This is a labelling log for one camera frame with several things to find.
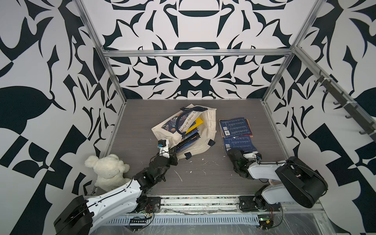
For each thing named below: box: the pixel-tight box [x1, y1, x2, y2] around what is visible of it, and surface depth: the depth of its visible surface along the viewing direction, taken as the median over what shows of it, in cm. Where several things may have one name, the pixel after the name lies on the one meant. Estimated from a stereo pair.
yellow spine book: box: [186, 117, 205, 135], surface depth 99 cm
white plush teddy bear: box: [84, 154, 131, 190], surface depth 70 cm
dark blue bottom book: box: [175, 132, 201, 153], surface depth 94 cm
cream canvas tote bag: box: [151, 103, 217, 160], surface depth 89 cm
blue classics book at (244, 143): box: [222, 135, 258, 153], surface depth 98 cm
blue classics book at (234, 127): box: [219, 117, 253, 138], surface depth 103 cm
